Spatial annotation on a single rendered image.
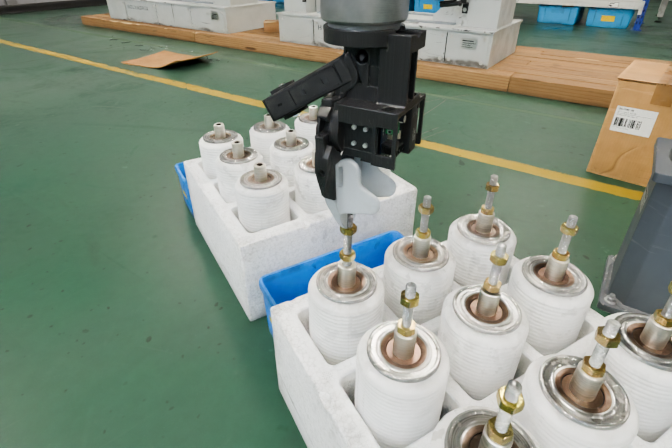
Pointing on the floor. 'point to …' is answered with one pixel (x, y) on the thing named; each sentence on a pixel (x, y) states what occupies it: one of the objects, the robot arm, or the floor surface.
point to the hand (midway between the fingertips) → (342, 212)
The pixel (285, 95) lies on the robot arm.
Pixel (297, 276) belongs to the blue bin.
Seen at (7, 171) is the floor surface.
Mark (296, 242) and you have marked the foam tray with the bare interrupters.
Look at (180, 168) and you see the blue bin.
